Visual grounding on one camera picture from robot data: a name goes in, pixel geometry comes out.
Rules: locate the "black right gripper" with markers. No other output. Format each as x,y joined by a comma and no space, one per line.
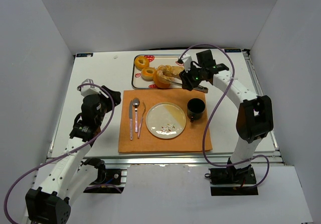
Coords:
187,80

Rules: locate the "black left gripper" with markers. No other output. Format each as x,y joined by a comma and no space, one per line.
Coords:
110,97

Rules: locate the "metal serving tongs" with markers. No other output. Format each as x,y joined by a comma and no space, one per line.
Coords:
178,82

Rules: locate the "large orange swirl bread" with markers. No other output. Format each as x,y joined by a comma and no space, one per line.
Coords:
163,77

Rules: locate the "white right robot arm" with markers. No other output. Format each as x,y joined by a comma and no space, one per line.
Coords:
254,118

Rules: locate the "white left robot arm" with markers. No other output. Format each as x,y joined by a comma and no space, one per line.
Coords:
51,202

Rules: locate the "flat oval bread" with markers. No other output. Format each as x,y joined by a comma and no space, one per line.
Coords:
176,70

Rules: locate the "strawberry pattern tray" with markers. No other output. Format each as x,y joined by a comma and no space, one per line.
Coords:
155,61

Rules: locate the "dark green mug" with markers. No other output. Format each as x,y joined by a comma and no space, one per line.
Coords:
195,109

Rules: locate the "glazed donut in front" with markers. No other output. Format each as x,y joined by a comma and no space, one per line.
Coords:
147,73

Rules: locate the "glazed donut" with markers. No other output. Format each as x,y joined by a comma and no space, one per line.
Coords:
141,62
147,73

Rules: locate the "glazed donut at back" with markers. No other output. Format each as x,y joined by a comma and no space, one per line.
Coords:
141,62

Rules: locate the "orange cloth placemat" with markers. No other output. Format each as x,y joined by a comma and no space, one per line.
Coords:
190,140

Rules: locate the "cream ceramic plate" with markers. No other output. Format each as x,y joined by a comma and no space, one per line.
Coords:
166,120

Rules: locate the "pink handled knife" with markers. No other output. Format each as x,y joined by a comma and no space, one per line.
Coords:
130,121

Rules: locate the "pink handled spoon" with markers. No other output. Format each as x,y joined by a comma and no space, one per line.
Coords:
136,103

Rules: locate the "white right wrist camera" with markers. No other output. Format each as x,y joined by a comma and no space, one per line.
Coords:
185,61

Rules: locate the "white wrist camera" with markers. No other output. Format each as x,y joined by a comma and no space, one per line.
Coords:
185,61
87,88

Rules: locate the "pink handled fork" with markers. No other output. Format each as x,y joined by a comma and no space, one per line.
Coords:
141,120

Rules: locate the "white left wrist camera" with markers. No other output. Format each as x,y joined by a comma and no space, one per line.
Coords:
87,88

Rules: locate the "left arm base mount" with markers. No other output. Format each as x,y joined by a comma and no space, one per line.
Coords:
108,180

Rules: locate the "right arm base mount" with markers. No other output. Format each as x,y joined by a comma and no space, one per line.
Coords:
229,181

